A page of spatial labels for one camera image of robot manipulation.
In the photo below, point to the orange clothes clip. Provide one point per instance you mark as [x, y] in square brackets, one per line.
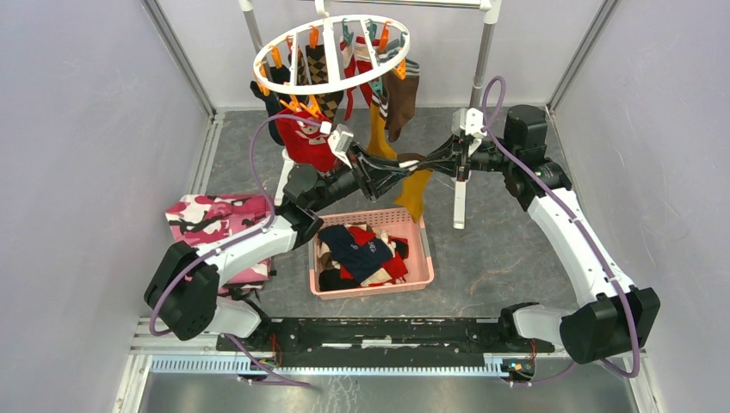
[400, 69]
[309, 105]

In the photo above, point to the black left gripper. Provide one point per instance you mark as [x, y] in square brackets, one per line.
[379, 181]

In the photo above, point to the red white santa sock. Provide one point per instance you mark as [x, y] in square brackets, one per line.
[357, 61]

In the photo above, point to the pink camouflage folded cloth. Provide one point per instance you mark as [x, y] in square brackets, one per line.
[199, 219]

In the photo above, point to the red cloth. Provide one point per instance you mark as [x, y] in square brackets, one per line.
[305, 143]

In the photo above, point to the argyle brown yellow sock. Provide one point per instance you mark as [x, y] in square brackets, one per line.
[316, 64]

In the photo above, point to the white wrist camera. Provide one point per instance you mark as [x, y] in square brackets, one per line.
[339, 138]
[470, 123]

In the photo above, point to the white metal drying rack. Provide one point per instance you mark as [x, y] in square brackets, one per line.
[276, 65]

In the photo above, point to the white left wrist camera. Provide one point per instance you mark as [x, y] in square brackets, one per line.
[339, 138]

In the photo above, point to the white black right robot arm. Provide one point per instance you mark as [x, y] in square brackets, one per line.
[614, 315]

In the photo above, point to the pink perforated plastic basket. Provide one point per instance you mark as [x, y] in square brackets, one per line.
[410, 269]

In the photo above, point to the teal clothes clip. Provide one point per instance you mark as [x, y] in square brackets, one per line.
[377, 86]

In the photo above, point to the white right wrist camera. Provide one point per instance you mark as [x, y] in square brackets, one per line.
[470, 123]

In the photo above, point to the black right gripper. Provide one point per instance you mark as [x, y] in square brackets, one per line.
[442, 159]

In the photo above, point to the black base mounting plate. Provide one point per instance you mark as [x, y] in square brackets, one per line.
[389, 341]

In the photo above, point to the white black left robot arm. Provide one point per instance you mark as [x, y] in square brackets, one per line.
[184, 292]

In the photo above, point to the navy blue sock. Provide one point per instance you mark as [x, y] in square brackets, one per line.
[359, 251]

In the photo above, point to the white round clip hanger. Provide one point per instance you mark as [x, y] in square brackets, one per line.
[388, 42]

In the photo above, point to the brown striped sock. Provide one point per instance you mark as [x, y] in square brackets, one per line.
[402, 96]

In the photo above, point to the black sock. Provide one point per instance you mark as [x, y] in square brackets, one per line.
[271, 102]

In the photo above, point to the yellow cloth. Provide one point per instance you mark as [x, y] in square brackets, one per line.
[378, 144]

